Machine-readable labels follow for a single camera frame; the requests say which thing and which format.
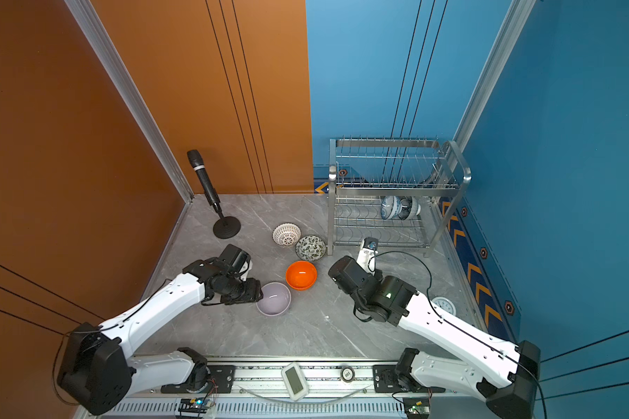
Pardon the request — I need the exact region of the steel two-tier dish rack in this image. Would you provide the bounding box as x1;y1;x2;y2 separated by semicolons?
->
328;138;473;251

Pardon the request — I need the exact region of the small round gauge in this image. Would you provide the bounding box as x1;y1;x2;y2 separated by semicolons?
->
341;367;356;383

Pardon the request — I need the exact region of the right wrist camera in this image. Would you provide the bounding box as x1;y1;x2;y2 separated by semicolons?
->
356;237;378;273

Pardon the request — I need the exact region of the white analog alarm clock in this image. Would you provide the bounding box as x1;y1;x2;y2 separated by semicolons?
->
432;297;457;316

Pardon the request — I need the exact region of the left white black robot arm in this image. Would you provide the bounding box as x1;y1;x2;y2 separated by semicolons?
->
54;244;263;416

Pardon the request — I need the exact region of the left circuit board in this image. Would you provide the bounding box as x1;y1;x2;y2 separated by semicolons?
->
175;397;215;418

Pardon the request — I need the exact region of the white red patterned bowl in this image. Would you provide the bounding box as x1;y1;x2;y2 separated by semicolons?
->
272;223;302;247

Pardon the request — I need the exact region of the white cable on rail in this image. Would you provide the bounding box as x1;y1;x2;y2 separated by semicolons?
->
235;386;378;407

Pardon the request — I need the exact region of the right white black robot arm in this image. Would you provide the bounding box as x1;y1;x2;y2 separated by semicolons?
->
328;256;541;418

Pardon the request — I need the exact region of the lavender bowl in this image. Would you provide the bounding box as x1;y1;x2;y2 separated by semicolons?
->
256;282;292;317

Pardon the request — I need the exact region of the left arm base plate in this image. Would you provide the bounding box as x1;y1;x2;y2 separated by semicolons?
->
160;365;236;395

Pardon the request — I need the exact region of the black microphone on stand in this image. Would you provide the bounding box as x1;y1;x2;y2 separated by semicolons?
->
187;149;241;239

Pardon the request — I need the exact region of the green floral patterned bowl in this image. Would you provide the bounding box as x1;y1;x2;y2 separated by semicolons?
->
295;235;327;262

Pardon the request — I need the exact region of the white digital timer display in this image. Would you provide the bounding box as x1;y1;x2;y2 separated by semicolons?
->
281;362;309;402

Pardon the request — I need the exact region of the orange bowl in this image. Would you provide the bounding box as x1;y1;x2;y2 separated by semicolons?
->
285;260;318;291

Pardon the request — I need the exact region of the circuit board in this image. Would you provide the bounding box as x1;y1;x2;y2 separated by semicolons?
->
175;397;215;418
403;398;431;419

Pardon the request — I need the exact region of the dark flower-shaped bowl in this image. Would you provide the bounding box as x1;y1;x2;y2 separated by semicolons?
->
405;197;421;220

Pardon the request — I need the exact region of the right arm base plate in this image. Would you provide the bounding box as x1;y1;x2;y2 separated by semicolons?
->
372;364;446;394

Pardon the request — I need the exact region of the right circuit board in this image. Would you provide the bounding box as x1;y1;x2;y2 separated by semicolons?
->
403;398;431;419

